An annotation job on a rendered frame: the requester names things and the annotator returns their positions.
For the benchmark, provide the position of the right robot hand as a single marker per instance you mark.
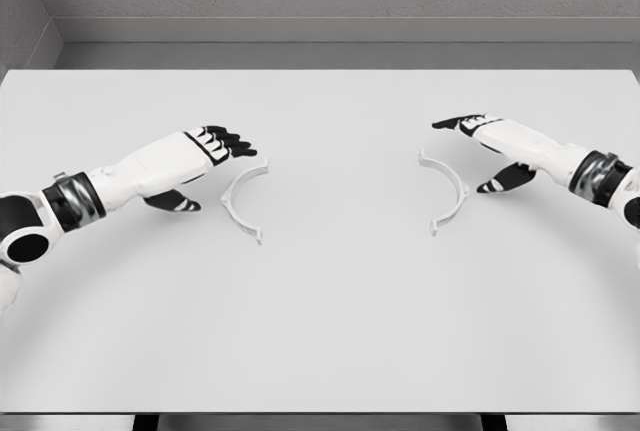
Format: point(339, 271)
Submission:
point(505, 138)

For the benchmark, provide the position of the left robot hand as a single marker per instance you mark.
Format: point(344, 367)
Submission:
point(172, 158)

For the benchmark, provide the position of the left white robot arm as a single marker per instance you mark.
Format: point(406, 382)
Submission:
point(60, 211)

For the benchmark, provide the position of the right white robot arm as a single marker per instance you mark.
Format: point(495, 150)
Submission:
point(595, 176)

